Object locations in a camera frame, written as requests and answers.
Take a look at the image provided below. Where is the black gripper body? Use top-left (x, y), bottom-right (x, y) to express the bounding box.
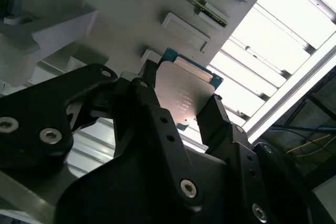
top-left (56, 153), bottom-right (250, 224)

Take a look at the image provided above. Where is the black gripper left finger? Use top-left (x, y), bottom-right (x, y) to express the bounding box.
top-left (0, 61), bottom-right (205, 213)

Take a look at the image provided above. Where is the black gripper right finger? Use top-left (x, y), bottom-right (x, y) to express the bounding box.
top-left (195, 94), bottom-right (316, 224)

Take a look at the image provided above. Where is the silver CPU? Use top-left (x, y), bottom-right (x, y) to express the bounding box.
top-left (154, 47), bottom-right (224, 132)

